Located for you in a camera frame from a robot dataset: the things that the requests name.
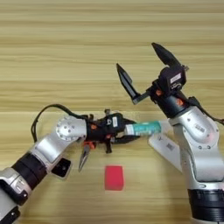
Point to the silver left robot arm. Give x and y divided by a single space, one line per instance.
43 151

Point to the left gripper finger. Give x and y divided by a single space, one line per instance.
127 121
125 139

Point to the left gripper small labelled box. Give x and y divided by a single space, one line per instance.
114 122

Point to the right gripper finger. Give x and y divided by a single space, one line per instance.
127 81
166 57

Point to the red foam cube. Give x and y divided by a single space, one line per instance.
114 178

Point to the white rectangular remote device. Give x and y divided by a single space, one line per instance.
166 147

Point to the right gripper small labelled box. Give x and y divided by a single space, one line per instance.
173 78

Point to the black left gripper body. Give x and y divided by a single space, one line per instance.
97 131

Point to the green white glue stick tube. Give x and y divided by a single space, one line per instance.
144 128

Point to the gripper small labelled box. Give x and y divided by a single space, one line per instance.
173 78
114 122

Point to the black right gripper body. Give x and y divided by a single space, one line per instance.
169 103

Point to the orange black needle-nose pliers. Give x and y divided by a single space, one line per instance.
84 156

